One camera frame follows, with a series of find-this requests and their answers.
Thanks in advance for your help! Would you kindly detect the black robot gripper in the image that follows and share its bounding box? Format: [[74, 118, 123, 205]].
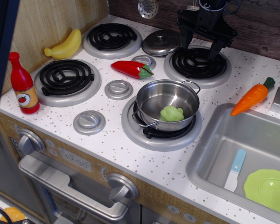
[[176, 0, 237, 59]]

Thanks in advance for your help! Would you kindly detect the green toy broccoli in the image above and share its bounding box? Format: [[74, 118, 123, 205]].
[[160, 105, 184, 122]]

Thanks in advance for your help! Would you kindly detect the stainless steel pan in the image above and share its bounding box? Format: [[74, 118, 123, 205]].
[[134, 79, 201, 132]]

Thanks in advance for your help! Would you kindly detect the back right black burner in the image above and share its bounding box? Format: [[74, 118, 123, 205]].
[[163, 46, 232, 89]]

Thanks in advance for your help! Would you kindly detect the black burner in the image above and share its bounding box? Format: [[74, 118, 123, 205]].
[[31, 59, 101, 107], [163, 46, 232, 89], [121, 97, 202, 152], [83, 23, 142, 60]]

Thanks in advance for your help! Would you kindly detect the steel pot lid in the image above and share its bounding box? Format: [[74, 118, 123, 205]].
[[141, 29, 181, 56]]

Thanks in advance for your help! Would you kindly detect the grey stove knob back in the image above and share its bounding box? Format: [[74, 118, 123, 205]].
[[132, 55, 156, 70]]

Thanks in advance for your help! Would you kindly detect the grey stove knob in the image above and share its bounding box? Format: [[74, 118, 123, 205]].
[[132, 55, 156, 70], [105, 80, 133, 100], [73, 111, 106, 136]]

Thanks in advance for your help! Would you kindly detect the hanging slotted metal spoon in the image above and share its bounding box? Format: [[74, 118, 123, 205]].
[[138, 0, 159, 19]]

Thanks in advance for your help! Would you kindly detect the red toy chili pepper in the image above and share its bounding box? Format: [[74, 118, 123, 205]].
[[111, 61, 154, 80]]

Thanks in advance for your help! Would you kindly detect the orange toy carrot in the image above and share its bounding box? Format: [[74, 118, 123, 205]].
[[231, 77, 275, 116]]

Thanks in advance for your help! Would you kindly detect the back left black burner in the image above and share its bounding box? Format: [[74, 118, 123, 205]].
[[83, 23, 142, 60]]

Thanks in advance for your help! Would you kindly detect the grey stove knob middle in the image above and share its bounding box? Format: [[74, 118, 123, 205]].
[[105, 80, 133, 100]]

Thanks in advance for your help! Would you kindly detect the silver toy sink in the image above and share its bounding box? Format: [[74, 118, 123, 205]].
[[186, 104, 280, 224]]

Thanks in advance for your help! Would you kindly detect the front right black burner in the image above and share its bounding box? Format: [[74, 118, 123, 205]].
[[121, 97, 202, 152]]

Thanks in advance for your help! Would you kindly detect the yellow toy banana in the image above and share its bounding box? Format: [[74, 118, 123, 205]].
[[44, 29, 82, 60]]

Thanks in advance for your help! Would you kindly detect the grey stove knob front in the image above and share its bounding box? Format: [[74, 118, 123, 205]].
[[73, 111, 106, 136]]

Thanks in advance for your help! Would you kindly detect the front left black burner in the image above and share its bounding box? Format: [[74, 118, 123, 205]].
[[31, 59, 101, 107]]

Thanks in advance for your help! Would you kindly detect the green toy plate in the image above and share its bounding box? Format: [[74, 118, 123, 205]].
[[244, 169, 280, 213]]

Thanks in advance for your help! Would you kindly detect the right silver oven knob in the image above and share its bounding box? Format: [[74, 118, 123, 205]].
[[107, 173, 139, 203]]

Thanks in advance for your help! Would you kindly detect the silver oven knob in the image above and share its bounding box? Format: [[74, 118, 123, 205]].
[[18, 128, 46, 155], [107, 173, 139, 203]]

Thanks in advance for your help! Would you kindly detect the oven clock display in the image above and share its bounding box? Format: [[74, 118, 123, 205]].
[[58, 147, 92, 173]]

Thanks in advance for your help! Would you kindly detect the red toy ketchup bottle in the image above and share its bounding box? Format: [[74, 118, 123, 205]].
[[8, 52, 40, 114]]

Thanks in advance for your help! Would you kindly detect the left silver oven knob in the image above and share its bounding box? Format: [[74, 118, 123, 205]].
[[18, 128, 46, 155]]

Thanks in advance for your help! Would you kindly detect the yellow object on floor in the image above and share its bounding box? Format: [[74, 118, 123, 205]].
[[3, 207, 26, 222]]

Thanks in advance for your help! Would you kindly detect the blue handled toy knife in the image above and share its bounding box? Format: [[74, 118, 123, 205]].
[[224, 149, 246, 192]]

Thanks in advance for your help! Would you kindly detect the silver oven door handle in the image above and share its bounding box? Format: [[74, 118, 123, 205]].
[[19, 155, 128, 223]]

